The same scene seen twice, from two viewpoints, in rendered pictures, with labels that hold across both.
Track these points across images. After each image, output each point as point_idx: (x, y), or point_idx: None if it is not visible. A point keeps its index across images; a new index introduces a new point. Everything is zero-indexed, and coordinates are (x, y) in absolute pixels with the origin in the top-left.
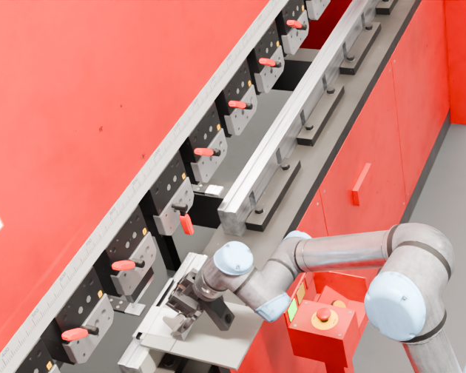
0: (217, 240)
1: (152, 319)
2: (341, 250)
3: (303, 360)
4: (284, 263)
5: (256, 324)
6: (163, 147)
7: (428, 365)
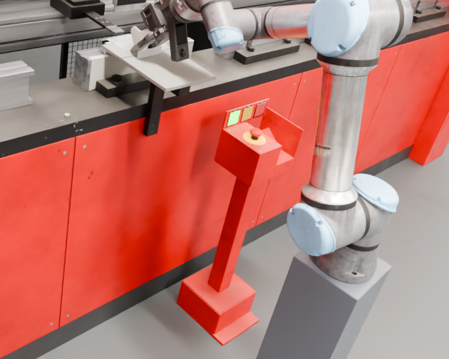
0: (206, 53)
1: (122, 39)
2: (309, 8)
3: (217, 197)
4: (254, 14)
5: (202, 77)
6: None
7: (335, 105)
